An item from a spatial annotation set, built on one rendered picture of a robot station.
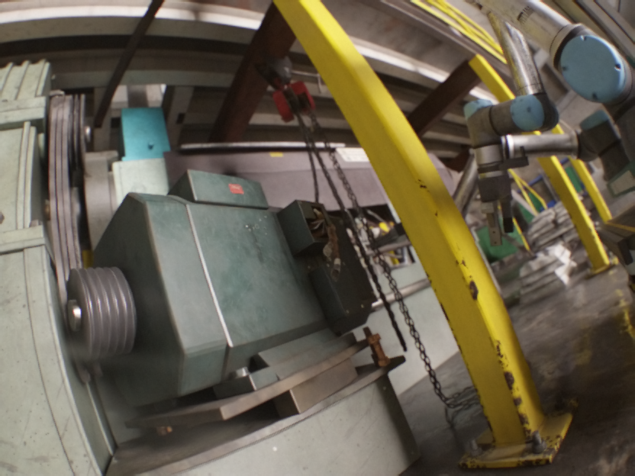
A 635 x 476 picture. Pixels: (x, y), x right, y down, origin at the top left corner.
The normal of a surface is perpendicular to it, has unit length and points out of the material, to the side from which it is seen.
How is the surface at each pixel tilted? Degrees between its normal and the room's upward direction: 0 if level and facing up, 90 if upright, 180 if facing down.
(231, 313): 90
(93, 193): 103
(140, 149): 90
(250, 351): 135
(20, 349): 90
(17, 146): 90
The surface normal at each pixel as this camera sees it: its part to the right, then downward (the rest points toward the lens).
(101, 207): 0.60, -0.04
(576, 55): -0.82, 0.35
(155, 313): -0.58, 0.00
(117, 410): 0.49, -0.44
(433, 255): -0.79, 0.15
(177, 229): 0.73, -0.47
